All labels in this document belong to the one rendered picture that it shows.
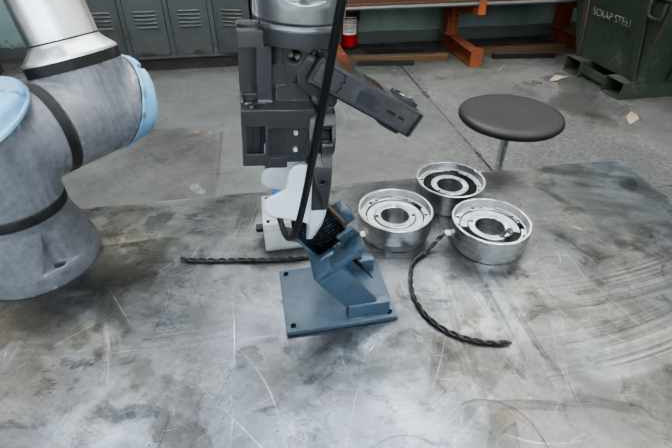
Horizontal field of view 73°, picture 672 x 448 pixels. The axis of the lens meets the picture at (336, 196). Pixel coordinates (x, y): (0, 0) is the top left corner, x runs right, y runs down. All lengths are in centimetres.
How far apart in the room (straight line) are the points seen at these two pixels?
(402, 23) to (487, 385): 419
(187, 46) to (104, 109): 328
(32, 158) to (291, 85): 33
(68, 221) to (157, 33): 331
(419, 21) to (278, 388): 427
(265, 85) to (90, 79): 31
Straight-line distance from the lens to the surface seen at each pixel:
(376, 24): 449
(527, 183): 84
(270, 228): 61
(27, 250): 65
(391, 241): 61
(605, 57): 398
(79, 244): 67
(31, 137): 61
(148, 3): 388
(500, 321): 58
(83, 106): 64
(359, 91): 40
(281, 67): 40
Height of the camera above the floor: 121
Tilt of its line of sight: 34 degrees down
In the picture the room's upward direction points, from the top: straight up
